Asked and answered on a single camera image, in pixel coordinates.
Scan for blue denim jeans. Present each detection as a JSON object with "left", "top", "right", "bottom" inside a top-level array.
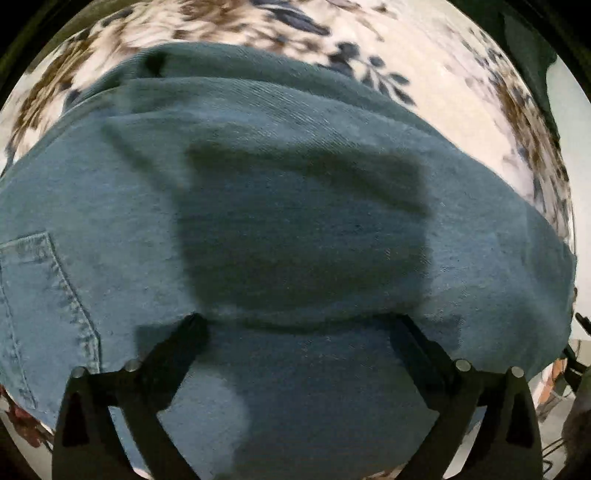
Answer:
[{"left": 1, "top": 43, "right": 575, "bottom": 479}]

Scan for dark green garment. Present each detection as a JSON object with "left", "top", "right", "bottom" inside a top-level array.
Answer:
[{"left": 453, "top": 0, "right": 562, "bottom": 145}]

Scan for white floral bed blanket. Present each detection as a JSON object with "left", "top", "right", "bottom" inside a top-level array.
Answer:
[{"left": 0, "top": 0, "right": 576, "bottom": 259}]

